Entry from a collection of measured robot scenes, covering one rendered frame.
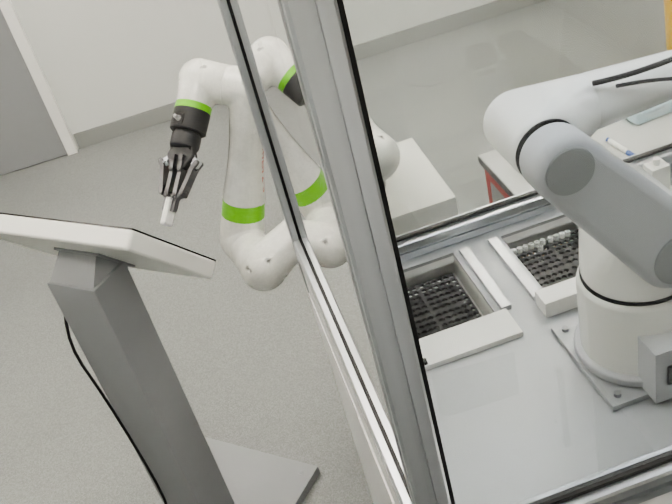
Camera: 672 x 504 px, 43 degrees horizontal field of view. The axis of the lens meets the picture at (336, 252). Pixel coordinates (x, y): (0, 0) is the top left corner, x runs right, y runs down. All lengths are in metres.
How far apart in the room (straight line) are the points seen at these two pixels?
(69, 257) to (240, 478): 1.05
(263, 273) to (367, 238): 1.41
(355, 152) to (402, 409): 0.30
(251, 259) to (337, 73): 1.52
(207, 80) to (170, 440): 0.95
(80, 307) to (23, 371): 1.64
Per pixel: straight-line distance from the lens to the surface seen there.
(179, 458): 2.42
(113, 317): 2.12
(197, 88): 2.17
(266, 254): 2.17
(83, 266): 2.10
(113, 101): 5.35
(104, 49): 5.24
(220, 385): 3.23
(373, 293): 0.80
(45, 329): 3.94
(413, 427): 0.94
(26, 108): 5.33
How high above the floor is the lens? 2.08
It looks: 34 degrees down
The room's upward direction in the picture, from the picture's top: 15 degrees counter-clockwise
